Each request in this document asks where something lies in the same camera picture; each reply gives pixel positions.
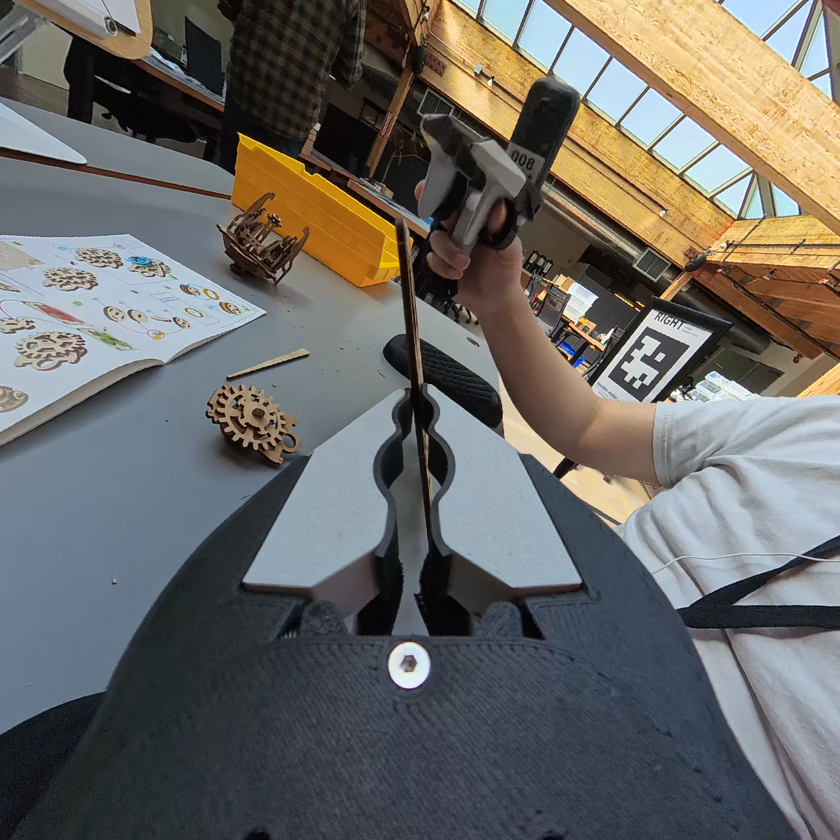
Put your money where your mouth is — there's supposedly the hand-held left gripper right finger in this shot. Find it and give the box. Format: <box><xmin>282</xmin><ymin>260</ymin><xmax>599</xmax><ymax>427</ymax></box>
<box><xmin>423</xmin><ymin>386</ymin><xmax>585</xmax><ymax>632</ymax></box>

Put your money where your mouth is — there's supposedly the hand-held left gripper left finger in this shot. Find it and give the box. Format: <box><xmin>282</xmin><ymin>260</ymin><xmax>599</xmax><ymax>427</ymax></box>
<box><xmin>241</xmin><ymin>387</ymin><xmax>413</xmax><ymax>636</ymax></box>

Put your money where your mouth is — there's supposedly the tapered wooden stick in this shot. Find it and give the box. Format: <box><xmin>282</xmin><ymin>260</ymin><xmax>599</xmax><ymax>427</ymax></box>
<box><xmin>226</xmin><ymin>348</ymin><xmax>311</xmax><ymax>382</ymax></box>

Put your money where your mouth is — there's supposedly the laser-cut wooden parts sheet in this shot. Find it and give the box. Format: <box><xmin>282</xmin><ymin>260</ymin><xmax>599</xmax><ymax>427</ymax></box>
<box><xmin>392</xmin><ymin>218</ymin><xmax>437</xmax><ymax>595</ymax></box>

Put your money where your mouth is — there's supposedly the person's right forearm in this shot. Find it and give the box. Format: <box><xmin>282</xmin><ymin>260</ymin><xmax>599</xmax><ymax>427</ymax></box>
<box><xmin>459</xmin><ymin>289</ymin><xmax>664</xmax><ymax>487</ymax></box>

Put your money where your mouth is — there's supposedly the person's right hand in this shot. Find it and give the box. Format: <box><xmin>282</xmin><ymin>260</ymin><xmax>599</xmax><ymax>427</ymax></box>
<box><xmin>413</xmin><ymin>180</ymin><xmax>527</xmax><ymax>321</ymax></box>

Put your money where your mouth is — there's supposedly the wooden gear assembly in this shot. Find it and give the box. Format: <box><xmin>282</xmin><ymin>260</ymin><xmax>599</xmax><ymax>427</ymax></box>
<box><xmin>206</xmin><ymin>382</ymin><xmax>301</xmax><ymax>466</ymax></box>

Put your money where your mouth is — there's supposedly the black chair armrest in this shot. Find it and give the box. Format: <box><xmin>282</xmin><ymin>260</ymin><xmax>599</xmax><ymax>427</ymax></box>
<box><xmin>382</xmin><ymin>332</ymin><xmax>504</xmax><ymax>429</ymax></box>

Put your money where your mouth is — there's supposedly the framed marker sign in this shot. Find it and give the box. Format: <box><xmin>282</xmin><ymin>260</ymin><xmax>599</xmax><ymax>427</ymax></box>
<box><xmin>587</xmin><ymin>297</ymin><xmax>734</xmax><ymax>404</ymax></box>

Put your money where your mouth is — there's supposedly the white t-shirt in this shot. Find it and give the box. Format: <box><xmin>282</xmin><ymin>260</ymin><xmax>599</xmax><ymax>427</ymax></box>
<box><xmin>617</xmin><ymin>394</ymin><xmax>840</xmax><ymax>840</ymax></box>

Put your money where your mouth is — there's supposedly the yellow plastic bin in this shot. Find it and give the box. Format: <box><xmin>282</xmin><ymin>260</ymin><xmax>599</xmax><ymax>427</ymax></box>
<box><xmin>231</xmin><ymin>133</ymin><xmax>416</xmax><ymax>288</ymax></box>

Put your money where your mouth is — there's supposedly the illustrated instruction booklet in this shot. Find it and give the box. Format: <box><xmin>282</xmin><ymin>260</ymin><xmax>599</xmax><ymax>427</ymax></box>
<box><xmin>0</xmin><ymin>233</ymin><xmax>266</xmax><ymax>447</ymax></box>

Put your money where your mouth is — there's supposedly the wooden table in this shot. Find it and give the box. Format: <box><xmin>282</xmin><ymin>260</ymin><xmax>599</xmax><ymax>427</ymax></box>
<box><xmin>20</xmin><ymin>0</ymin><xmax>227</xmax><ymax>112</ymax></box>

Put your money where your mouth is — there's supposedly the white flat board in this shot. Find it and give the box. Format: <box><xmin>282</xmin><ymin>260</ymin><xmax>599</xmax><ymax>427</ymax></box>
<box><xmin>0</xmin><ymin>101</ymin><xmax>88</xmax><ymax>166</ymax></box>

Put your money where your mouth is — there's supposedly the thin white cable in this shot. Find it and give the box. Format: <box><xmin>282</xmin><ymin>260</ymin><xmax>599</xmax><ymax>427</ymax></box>
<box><xmin>650</xmin><ymin>551</ymin><xmax>840</xmax><ymax>575</ymax></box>

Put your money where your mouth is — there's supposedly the black lanyard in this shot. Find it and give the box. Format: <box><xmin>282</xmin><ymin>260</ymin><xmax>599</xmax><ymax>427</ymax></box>
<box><xmin>676</xmin><ymin>535</ymin><xmax>840</xmax><ymax>631</ymax></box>

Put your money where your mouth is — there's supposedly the unfinished wooden model frame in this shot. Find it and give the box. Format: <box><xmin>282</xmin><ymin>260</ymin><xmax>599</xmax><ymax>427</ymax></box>
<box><xmin>217</xmin><ymin>192</ymin><xmax>311</xmax><ymax>285</ymax></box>

